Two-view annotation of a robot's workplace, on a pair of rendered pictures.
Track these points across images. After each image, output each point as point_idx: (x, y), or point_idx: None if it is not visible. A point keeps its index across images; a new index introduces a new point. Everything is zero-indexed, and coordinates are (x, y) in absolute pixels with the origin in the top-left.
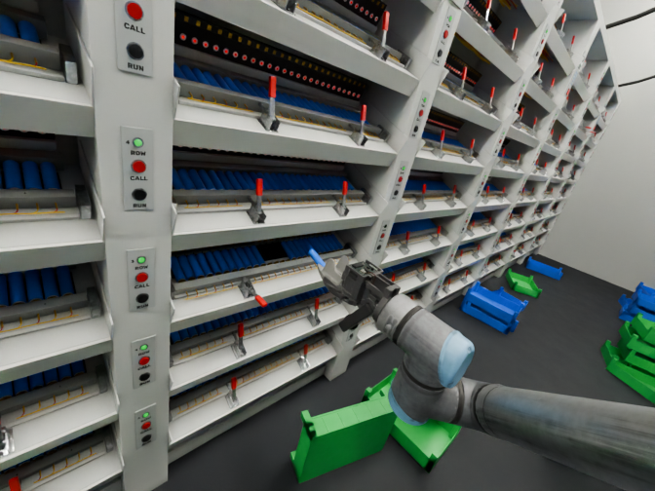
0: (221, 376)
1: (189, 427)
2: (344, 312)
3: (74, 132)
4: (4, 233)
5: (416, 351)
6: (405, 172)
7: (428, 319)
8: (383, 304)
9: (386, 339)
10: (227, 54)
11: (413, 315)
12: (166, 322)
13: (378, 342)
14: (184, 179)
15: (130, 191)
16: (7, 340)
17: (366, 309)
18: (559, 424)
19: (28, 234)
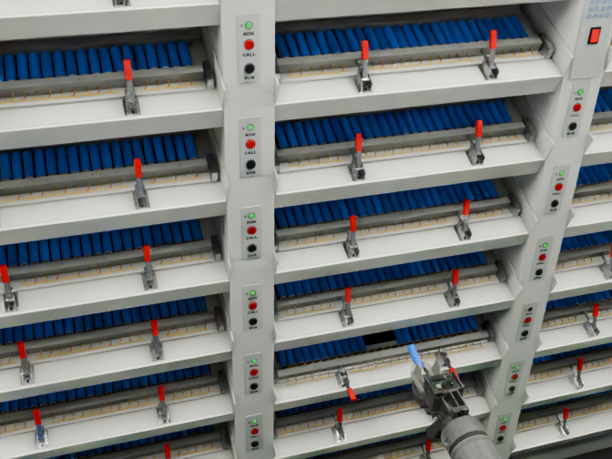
0: (326, 456)
1: None
2: (483, 407)
3: (219, 292)
4: (182, 346)
5: None
6: (552, 248)
7: (475, 445)
8: (447, 423)
9: (596, 453)
10: None
11: (464, 439)
12: (270, 404)
13: (578, 454)
14: (286, 285)
15: (247, 320)
16: (177, 404)
17: (439, 423)
18: None
19: (193, 346)
